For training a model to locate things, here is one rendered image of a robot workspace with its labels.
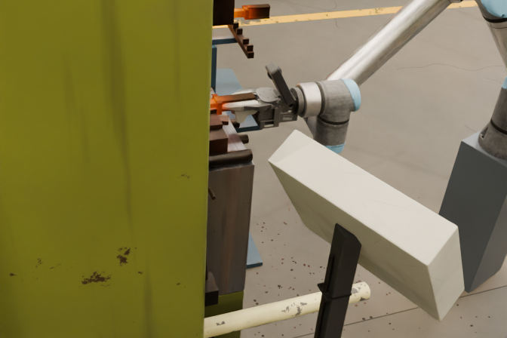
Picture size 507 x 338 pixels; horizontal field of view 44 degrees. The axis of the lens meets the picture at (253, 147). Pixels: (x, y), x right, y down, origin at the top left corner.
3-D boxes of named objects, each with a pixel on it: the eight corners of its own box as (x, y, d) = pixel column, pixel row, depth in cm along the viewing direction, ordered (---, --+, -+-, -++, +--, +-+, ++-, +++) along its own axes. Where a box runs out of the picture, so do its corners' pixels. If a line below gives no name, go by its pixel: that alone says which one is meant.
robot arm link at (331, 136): (333, 135, 186) (340, 99, 179) (348, 158, 177) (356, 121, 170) (304, 137, 184) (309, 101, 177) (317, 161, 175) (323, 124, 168)
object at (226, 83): (231, 72, 242) (231, 67, 241) (262, 130, 211) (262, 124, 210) (152, 79, 234) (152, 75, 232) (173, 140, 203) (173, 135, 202)
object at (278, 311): (360, 290, 165) (364, 275, 162) (370, 305, 161) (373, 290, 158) (196, 327, 152) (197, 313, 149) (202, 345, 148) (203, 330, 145)
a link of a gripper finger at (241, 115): (224, 128, 159) (258, 123, 162) (225, 108, 155) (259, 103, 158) (219, 121, 161) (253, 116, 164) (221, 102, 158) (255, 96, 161)
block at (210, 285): (210, 284, 139) (210, 269, 136) (218, 304, 134) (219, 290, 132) (197, 286, 138) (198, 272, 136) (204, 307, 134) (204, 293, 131)
